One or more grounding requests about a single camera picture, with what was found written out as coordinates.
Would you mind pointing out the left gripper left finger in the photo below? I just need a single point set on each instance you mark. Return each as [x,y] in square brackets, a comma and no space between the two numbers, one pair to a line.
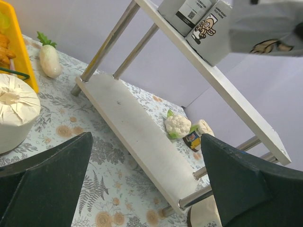
[43,190]

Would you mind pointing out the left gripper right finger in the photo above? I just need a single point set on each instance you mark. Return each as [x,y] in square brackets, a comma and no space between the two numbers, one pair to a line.
[249,191]

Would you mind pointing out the grey roll with cartoon label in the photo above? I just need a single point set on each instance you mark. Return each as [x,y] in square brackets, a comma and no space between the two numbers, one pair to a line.
[209,38]

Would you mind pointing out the grey roll with QR label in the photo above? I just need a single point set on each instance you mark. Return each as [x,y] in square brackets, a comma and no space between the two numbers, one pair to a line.
[183,15]

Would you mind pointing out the white two-tier shelf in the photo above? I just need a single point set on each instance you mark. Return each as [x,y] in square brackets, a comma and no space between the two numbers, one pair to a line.
[146,142]

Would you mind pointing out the beige roll front right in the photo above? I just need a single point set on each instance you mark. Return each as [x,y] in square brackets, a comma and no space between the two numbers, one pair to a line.
[204,214]

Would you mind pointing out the beige roll back right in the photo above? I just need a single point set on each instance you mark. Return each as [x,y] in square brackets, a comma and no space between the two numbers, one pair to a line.
[193,139]

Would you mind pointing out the beige roll near bin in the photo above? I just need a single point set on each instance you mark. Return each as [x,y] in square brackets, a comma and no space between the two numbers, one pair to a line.
[19,110]

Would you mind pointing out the cauliflower toy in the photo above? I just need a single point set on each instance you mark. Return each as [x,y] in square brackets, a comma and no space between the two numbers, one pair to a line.
[178,126]

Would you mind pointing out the white radish toy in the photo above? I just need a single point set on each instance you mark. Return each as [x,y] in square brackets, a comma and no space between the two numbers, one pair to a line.
[49,58]

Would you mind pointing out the orange ginger toy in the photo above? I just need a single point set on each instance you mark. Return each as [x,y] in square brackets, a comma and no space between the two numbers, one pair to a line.
[5,53]

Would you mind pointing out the yellow plastic bin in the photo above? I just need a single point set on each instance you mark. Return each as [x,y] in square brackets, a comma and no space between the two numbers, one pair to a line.
[17,45]

